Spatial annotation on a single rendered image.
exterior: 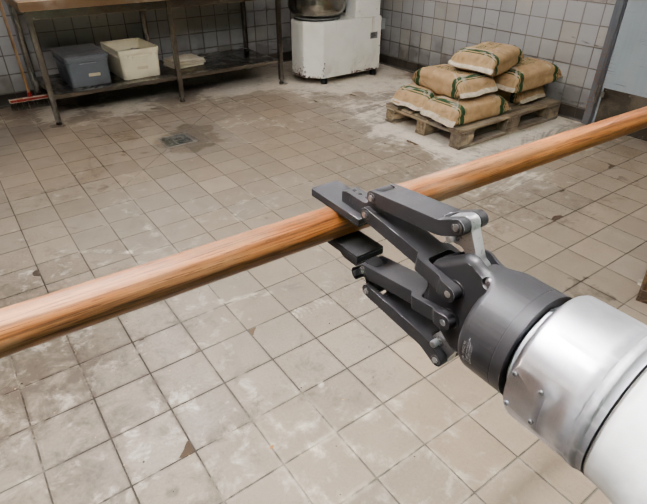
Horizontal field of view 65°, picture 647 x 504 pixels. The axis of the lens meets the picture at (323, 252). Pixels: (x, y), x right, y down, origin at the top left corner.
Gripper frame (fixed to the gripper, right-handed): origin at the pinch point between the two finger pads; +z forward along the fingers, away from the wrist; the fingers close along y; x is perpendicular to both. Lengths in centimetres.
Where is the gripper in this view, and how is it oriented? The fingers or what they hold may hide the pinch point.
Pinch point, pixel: (345, 220)
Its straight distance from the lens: 46.1
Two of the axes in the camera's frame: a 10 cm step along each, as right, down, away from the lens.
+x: 8.2, -3.1, 4.8
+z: -5.8, -4.5, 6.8
